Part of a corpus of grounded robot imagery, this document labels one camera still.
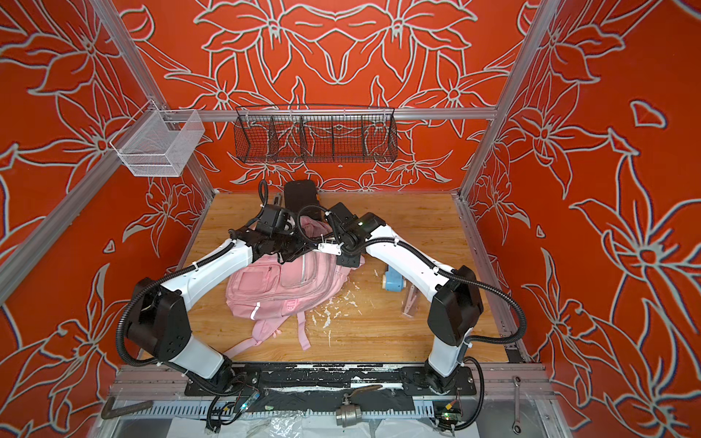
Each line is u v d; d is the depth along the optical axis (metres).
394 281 0.88
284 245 0.72
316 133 0.98
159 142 0.92
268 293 0.83
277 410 0.70
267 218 0.67
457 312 0.45
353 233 0.56
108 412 0.68
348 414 0.66
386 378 0.75
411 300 0.87
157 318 0.43
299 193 1.12
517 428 0.66
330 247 0.70
